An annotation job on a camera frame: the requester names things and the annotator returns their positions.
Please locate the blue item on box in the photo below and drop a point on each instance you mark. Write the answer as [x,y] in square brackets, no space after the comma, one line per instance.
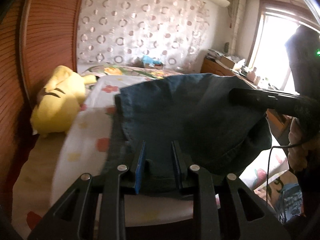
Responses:
[151,63]

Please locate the bright window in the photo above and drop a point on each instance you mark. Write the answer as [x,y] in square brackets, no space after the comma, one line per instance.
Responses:
[277,22]

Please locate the right hand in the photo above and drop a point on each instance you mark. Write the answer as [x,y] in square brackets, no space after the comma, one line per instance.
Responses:
[297,154]

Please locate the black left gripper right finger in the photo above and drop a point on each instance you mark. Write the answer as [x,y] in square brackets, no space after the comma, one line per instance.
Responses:
[223,206]

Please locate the white circle pattern curtain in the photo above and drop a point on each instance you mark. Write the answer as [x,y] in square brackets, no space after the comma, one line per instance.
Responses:
[124,32]

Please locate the brown wooden wardrobe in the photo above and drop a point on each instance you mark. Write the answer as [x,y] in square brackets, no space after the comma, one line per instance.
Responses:
[36,36]

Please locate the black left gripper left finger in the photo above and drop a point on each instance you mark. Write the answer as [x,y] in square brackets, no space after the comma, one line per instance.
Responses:
[94,197]

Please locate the yellow plush toy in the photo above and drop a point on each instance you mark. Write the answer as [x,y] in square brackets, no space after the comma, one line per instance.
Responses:
[59,101]

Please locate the colourful flower blanket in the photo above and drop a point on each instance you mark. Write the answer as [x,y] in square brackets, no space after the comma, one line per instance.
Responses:
[116,70]

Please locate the blue denim pants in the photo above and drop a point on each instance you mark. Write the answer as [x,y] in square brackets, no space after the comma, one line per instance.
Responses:
[193,110]

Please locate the wooden side cabinet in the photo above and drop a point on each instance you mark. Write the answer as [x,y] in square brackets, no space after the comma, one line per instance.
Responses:
[279,123]

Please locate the white floral bed quilt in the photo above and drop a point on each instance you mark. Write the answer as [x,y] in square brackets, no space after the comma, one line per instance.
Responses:
[58,160]

